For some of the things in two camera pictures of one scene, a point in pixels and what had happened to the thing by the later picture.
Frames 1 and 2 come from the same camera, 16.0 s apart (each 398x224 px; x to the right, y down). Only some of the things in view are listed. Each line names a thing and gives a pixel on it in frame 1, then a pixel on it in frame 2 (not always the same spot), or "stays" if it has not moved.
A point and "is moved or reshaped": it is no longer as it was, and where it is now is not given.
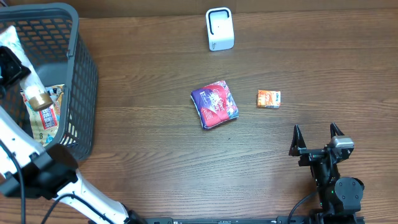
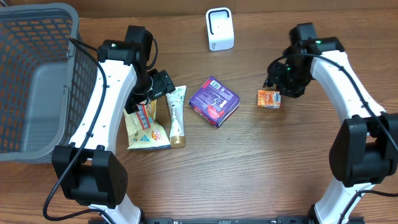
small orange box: [268, 99] stays
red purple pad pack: [214, 104] is moved or reshaped
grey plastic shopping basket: [49, 34] stays
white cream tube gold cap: [30, 84] → [176, 99]
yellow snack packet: [45, 122] → [143, 129]
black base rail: [281, 220] stays
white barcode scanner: [219, 25] stays
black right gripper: [297, 147] → [275, 77]
